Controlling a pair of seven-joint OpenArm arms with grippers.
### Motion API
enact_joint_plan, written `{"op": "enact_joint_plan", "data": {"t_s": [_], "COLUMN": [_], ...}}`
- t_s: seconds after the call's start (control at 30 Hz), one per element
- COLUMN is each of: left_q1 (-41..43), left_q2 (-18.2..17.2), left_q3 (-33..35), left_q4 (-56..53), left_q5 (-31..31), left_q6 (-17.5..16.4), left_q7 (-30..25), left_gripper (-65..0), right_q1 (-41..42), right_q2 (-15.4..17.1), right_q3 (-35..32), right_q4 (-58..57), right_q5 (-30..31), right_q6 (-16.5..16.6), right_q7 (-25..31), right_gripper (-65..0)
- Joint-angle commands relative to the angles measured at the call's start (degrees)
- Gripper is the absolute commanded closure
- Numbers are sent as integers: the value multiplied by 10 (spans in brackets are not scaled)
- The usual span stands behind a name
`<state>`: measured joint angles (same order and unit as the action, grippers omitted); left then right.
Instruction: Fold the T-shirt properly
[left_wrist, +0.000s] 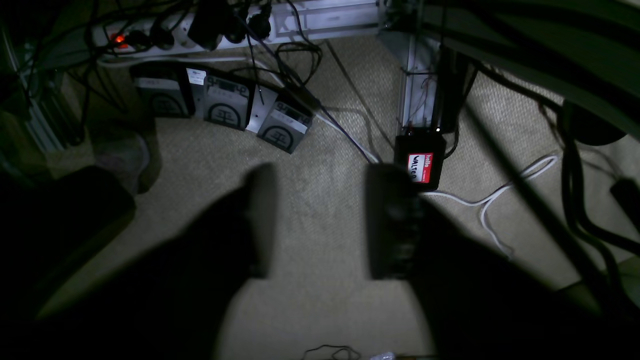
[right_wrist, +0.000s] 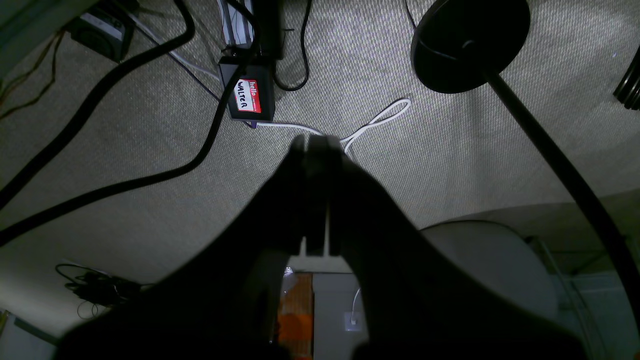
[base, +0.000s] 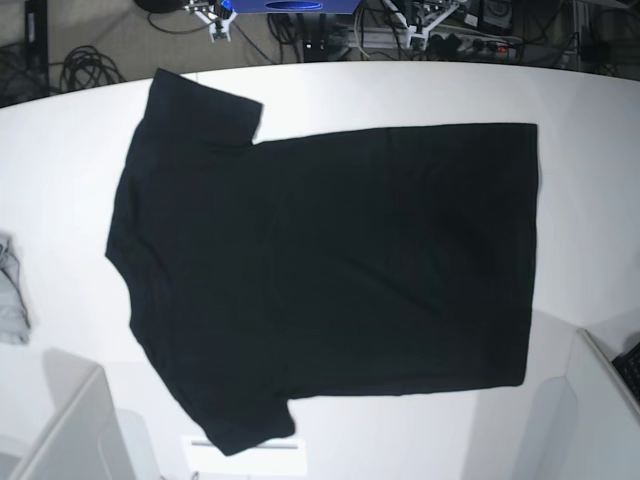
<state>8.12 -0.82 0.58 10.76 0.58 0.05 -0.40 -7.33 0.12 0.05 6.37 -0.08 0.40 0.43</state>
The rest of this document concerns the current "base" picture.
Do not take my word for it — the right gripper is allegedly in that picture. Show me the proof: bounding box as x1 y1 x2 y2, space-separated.
183 0 236 24

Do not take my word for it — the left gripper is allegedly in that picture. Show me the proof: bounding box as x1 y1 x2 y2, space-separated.
400 0 465 35

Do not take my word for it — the black T-shirt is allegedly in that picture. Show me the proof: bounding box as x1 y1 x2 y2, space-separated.
106 70 539 456

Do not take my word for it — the blue box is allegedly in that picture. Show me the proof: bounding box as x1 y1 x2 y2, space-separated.
221 0 360 14

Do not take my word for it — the white power strip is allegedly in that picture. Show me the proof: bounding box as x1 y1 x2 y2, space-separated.
340 27 523 60

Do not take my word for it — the black device with LED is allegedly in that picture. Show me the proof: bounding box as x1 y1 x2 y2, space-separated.
300 13 329 51

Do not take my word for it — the grey folded cloth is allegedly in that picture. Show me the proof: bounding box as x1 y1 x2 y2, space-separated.
0 233 31 345

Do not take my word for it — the black keyboard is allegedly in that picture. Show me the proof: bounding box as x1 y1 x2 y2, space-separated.
613 344 640 401

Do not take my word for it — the white table partition right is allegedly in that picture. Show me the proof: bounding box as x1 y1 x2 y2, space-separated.
513 329 639 479

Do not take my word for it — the white table partition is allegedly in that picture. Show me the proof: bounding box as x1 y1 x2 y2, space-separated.
8 364 136 479
513 329 639 479

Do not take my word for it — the white slotted tray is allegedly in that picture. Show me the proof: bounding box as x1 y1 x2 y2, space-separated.
181 436 307 476

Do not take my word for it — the white table partition left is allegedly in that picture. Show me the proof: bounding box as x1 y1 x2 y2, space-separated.
8 364 136 479

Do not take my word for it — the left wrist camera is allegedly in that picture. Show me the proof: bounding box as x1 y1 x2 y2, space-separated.
406 29 429 52

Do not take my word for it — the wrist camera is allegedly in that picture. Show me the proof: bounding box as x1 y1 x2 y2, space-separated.
406 29 429 52
209 20 230 43

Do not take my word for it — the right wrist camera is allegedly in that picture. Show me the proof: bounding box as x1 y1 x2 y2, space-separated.
209 20 230 43

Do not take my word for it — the black coiled cable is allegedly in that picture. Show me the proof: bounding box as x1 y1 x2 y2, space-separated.
58 45 126 91

